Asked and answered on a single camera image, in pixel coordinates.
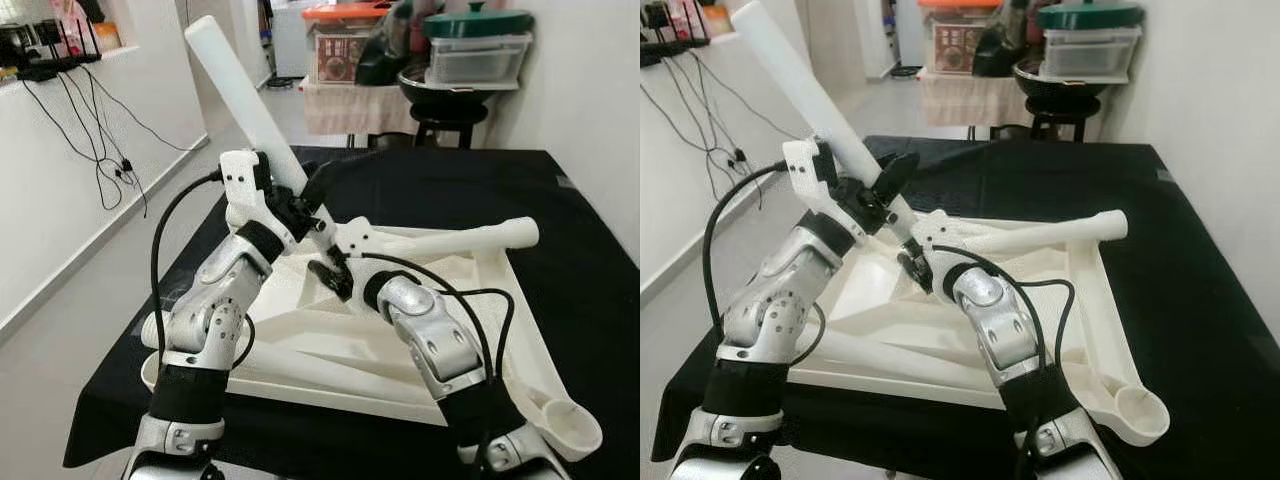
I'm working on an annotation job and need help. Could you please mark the pink box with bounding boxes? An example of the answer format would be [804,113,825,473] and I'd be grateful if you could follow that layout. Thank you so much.
[665,0,701,41]
[50,0,93,57]

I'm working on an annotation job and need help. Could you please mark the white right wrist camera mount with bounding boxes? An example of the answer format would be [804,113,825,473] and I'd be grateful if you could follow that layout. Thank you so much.
[912,210,976,276]
[335,220,387,283]

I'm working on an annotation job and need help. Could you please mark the beige cloth covered table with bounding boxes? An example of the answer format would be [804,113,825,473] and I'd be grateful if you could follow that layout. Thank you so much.
[300,80,421,138]
[918,70,1031,128]

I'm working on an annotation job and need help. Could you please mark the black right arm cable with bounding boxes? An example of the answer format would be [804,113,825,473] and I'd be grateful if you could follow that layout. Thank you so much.
[955,245,1077,401]
[355,252,518,401]

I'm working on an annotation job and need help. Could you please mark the looped black wall cable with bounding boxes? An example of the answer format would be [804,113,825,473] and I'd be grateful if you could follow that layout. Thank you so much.
[20,75,149,216]
[640,60,761,211]

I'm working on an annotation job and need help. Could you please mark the black tablecloth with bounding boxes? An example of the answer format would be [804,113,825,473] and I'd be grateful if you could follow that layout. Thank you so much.
[650,135,1280,480]
[63,147,641,471]

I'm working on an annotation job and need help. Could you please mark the clear container with green lid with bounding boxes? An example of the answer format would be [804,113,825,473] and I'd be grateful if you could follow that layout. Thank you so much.
[422,2,536,89]
[1035,0,1144,83]

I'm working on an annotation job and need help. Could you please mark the clear container with orange lid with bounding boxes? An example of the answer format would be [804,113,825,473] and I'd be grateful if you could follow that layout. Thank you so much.
[300,2,396,86]
[918,0,1001,76]

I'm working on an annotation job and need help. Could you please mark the large reflective pot lid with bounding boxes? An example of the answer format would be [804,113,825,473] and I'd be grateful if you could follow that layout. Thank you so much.
[970,5,1046,79]
[355,10,431,86]

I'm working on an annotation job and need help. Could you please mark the black round stool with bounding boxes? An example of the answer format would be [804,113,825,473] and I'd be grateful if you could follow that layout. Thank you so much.
[410,100,491,151]
[1025,95,1106,143]

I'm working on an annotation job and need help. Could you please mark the long black wall cable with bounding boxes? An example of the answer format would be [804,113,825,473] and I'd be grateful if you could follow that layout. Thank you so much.
[688,48,793,138]
[78,62,208,153]

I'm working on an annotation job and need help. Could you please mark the white plastic children table top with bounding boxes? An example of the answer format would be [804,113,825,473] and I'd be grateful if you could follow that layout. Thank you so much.
[140,218,604,463]
[790,208,1171,448]

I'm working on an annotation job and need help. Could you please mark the black power strip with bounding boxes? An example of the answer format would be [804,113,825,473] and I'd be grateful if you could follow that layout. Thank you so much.
[640,38,721,66]
[15,52,103,81]

